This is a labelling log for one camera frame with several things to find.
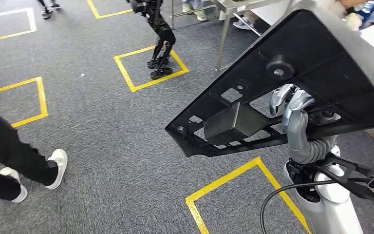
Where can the black plastic car trim part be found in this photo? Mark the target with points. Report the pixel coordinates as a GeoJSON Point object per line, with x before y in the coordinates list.
{"type": "Point", "coordinates": [303, 45]}

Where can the steel table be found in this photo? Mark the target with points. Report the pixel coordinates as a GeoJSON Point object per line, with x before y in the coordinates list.
{"type": "Point", "coordinates": [223, 32]}

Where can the yellow floor tape square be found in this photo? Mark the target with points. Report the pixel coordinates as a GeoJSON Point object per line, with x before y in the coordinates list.
{"type": "Point", "coordinates": [93, 9]}
{"type": "Point", "coordinates": [42, 97]}
{"type": "Point", "coordinates": [32, 19]}
{"type": "Point", "coordinates": [124, 72]}

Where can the person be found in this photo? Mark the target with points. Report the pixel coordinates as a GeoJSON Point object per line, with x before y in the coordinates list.
{"type": "Point", "coordinates": [46, 12]}
{"type": "Point", "coordinates": [200, 14]}
{"type": "Point", "coordinates": [243, 23]}
{"type": "Point", "coordinates": [9, 151]}

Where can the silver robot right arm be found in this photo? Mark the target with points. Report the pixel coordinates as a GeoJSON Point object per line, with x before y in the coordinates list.
{"type": "Point", "coordinates": [332, 213]}

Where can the black humanoid robot legs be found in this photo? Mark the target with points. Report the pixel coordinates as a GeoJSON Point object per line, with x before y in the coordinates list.
{"type": "Point", "coordinates": [162, 29]}

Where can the black camera bracket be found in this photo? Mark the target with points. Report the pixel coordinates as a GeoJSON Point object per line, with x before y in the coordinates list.
{"type": "Point", "coordinates": [351, 179]}

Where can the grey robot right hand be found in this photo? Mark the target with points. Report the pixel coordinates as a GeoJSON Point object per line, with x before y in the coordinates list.
{"type": "Point", "coordinates": [298, 139]}

